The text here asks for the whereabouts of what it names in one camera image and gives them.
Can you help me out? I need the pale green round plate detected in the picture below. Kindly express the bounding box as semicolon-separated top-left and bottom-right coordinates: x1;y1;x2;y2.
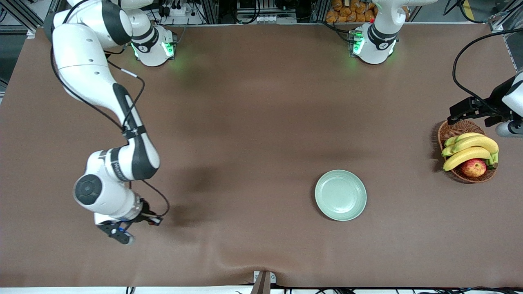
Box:
315;170;367;221

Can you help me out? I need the brown wicker basket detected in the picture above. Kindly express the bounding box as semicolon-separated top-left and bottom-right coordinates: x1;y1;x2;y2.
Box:
438;118;498;183

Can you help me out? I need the red yellow apple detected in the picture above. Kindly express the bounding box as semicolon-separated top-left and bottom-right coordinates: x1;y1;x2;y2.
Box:
461;159;487;178

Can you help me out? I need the brown table cover mat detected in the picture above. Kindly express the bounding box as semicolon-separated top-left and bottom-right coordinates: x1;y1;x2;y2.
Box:
0;24;523;288

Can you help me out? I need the pile of orange bread rolls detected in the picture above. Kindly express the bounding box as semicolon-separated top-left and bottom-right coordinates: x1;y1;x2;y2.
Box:
326;0;378;23

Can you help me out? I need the white power strip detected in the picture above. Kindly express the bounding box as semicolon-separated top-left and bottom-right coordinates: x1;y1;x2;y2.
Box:
161;5;197;18

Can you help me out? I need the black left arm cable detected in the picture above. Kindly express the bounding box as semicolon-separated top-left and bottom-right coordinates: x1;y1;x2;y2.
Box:
452;29;523;107

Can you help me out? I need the grey perforated side rail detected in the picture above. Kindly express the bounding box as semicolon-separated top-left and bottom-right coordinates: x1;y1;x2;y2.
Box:
502;29;523;76

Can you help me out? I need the aluminium frame strut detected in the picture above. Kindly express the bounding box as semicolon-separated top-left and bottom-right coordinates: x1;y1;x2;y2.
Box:
0;0;51;37
488;0;523;31

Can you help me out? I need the camera mount post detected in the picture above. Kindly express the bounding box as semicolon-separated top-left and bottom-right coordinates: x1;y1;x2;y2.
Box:
250;270;277;294

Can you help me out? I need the aluminium frame post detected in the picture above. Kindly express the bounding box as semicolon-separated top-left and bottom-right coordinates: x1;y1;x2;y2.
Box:
200;0;219;24
313;0;329;23

